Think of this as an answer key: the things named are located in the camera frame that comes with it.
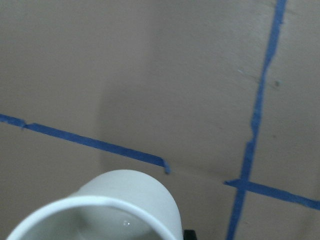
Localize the white smiley mug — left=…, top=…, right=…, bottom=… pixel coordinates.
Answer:
left=8, top=169, right=184, bottom=240

